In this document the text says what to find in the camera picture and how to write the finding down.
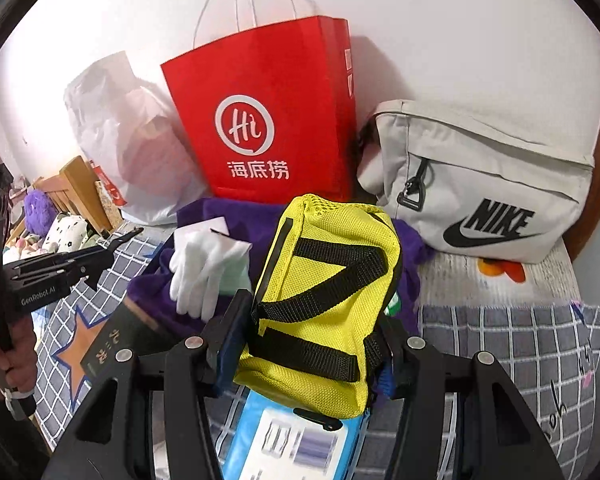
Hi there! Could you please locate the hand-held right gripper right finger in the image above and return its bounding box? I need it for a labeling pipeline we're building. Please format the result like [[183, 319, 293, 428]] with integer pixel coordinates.
[[375, 315, 566, 480]]

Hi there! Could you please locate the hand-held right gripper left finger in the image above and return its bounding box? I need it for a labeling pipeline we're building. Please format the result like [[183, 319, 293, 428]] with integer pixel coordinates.
[[40, 287, 255, 480]]

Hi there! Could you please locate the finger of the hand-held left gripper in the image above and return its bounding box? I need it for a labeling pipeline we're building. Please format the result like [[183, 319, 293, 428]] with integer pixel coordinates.
[[102, 226, 145, 251], [55, 247, 116, 288]]

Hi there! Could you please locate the pair of white gloves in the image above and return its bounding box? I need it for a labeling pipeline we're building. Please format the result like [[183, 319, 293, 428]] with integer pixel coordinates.
[[169, 232, 253, 320]]

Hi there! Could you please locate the yellow mesh pouch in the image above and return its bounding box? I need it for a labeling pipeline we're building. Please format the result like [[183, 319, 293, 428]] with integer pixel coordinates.
[[232, 194, 405, 420]]

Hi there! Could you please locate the person's left hand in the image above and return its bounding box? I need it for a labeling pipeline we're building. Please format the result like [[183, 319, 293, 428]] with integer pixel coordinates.
[[0, 312, 38, 401]]

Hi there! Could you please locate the patterned book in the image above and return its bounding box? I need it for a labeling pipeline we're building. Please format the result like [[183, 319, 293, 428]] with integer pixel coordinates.
[[94, 180, 123, 231]]

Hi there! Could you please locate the black spotted white pillow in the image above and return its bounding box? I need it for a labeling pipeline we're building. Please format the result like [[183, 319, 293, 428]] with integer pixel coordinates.
[[42, 212, 101, 253]]

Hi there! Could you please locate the purple towel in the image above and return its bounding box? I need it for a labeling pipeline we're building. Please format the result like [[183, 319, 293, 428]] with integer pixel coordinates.
[[127, 197, 436, 341]]

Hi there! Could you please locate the purple plush toy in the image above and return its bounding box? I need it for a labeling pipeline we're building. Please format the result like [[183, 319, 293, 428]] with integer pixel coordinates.
[[24, 191, 56, 236]]

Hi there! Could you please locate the wooden headboard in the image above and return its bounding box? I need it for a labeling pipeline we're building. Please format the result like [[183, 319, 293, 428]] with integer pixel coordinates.
[[10, 156, 123, 241]]

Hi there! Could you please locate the dark green box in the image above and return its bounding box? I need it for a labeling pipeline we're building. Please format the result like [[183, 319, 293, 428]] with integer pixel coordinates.
[[80, 297, 206, 376]]

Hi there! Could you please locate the blue box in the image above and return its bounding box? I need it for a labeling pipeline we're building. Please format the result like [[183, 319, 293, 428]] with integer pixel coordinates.
[[220, 387, 373, 480]]

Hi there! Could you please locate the white printed bed sheet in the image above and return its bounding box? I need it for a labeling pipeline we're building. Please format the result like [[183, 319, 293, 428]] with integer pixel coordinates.
[[417, 250, 581, 311]]

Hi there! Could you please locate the grey checkered blanket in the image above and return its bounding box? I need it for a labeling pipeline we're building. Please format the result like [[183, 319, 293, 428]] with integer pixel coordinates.
[[30, 232, 600, 480]]

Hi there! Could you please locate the white plastic shopping bag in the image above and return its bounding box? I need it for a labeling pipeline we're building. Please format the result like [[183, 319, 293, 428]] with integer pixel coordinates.
[[62, 50, 213, 226]]

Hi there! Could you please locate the grey canvas bag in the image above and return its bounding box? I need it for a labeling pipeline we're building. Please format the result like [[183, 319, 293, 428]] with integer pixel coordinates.
[[356, 99, 596, 265]]

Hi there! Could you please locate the red paper bag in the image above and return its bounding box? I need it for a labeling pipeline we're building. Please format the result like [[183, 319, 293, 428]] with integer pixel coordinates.
[[160, 0, 357, 206]]

